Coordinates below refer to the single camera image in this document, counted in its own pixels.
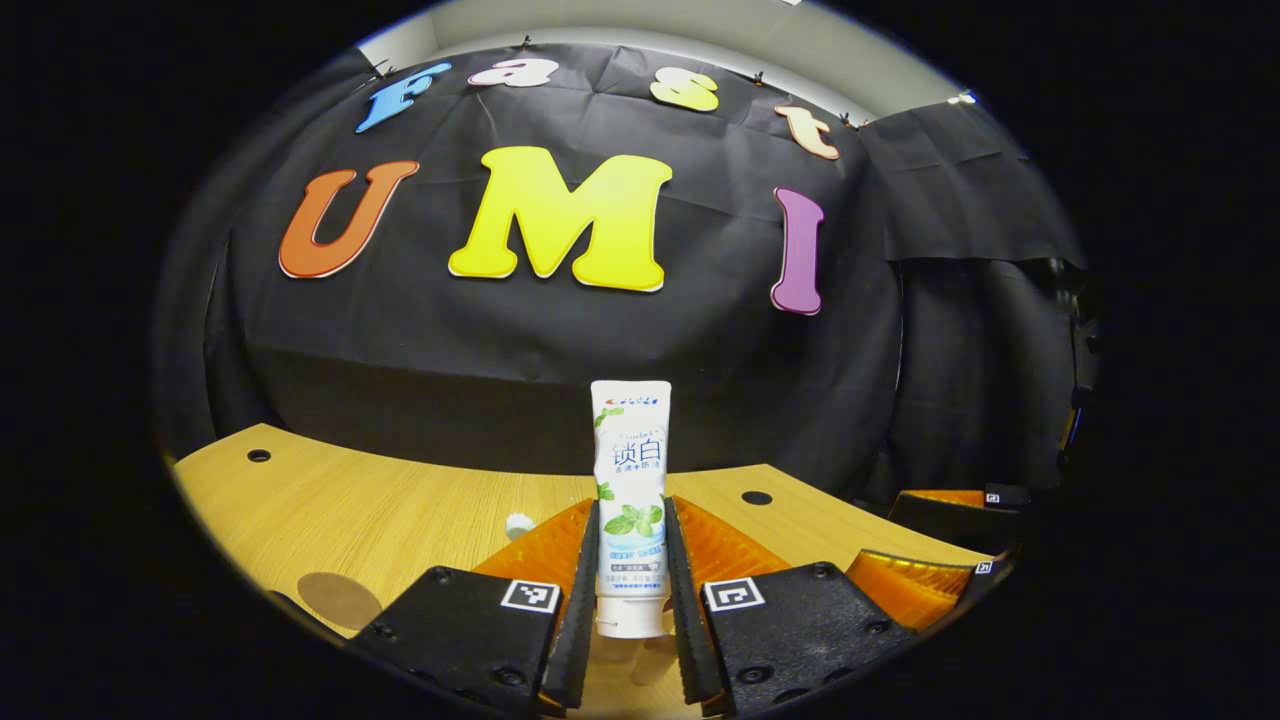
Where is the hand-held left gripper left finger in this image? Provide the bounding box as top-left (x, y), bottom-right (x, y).
top-left (345, 497), bottom-right (602, 715)

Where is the wooden desktop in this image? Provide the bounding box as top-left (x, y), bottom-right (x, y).
top-left (172, 423), bottom-right (1001, 716)

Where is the white toothpaste tube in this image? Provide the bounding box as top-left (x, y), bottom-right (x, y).
top-left (590, 380), bottom-right (673, 639)

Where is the black backdrop cloth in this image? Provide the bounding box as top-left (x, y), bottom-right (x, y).
top-left (155, 42), bottom-right (1101, 501)

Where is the round brown coaster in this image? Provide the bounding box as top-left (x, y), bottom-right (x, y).
top-left (297, 572), bottom-right (383, 631)

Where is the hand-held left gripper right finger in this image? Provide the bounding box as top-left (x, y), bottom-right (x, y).
top-left (662, 494), bottom-right (917, 717)

